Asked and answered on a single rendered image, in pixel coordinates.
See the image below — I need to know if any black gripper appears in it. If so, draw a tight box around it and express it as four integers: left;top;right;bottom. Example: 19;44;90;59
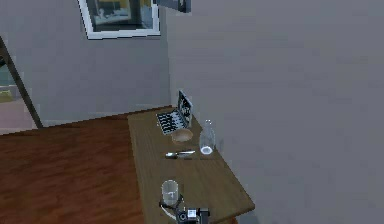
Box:
158;194;189;224

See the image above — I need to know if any clear glass mug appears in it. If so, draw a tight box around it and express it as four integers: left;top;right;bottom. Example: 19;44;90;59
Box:
161;179;180;207

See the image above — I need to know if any brown wooden table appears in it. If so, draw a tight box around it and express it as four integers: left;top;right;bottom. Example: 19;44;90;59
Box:
127;105;256;224

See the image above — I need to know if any silver metal spoon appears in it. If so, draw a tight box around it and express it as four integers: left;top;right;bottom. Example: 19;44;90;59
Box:
165;149;197;160

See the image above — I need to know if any round brown bread loaf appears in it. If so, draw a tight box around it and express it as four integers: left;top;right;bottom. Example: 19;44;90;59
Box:
171;128;195;145

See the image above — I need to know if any clear glass bottle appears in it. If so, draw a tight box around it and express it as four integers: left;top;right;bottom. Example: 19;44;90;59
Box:
198;118;217;156

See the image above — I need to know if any open laptop with black keys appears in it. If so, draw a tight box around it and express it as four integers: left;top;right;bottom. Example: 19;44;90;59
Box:
156;89;195;136

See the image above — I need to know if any dark brown door frame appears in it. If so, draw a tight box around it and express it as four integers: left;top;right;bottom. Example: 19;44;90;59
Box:
0;35;45;130

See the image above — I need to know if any white framed wall picture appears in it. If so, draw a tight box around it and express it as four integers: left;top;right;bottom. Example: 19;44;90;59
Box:
76;0;162;41

